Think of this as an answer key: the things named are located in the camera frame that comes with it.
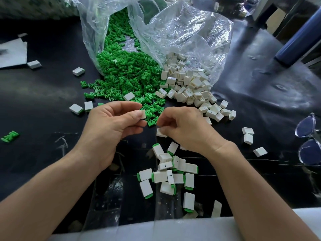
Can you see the bag of green-white parts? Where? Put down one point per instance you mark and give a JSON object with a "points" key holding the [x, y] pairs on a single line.
{"points": [[35, 6]]}

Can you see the blue cylindrical bottle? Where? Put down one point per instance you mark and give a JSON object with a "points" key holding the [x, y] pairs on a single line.
{"points": [[298, 45]]}

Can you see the person's left thumb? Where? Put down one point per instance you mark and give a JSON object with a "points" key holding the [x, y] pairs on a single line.
{"points": [[128, 118]]}

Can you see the single green plastic clip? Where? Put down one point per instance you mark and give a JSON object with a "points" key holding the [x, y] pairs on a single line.
{"points": [[10, 136], [84, 84]]}

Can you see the person's left forearm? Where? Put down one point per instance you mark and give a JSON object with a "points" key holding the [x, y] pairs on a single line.
{"points": [[50, 198]]}

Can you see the clear plastic bag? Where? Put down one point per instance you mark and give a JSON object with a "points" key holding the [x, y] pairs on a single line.
{"points": [[180, 30]]}

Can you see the pile of green plastic clips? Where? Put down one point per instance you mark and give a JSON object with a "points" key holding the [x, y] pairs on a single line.
{"points": [[125, 65]]}

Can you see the person's left hand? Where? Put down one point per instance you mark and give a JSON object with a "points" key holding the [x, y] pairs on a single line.
{"points": [[105, 130]]}

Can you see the white foam sheet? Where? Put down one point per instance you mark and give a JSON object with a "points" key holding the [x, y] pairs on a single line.
{"points": [[175, 230]]}

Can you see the person's right thumb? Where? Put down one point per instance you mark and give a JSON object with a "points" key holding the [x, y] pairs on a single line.
{"points": [[166, 129]]}

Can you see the person's right hand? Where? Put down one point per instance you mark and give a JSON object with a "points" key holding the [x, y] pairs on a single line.
{"points": [[193, 133]]}

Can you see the person's right forearm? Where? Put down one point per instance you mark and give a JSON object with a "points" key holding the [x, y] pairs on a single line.
{"points": [[255, 193]]}

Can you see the pile of assembled green-tipped caps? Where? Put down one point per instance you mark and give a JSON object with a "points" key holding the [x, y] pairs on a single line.
{"points": [[170, 170]]}

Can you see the white plastic cap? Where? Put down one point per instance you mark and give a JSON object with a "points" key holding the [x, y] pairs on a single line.
{"points": [[160, 133], [33, 64], [260, 151], [143, 114], [217, 209], [76, 109], [78, 71], [248, 139], [248, 130], [88, 106], [129, 96]]}

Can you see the heap of white caps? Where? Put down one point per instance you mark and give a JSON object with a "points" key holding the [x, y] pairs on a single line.
{"points": [[190, 87]]}

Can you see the white cardboard sheet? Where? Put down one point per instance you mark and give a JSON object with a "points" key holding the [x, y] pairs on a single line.
{"points": [[12, 53]]}

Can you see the clear-framed glasses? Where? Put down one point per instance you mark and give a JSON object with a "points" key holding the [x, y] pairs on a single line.
{"points": [[309, 145]]}

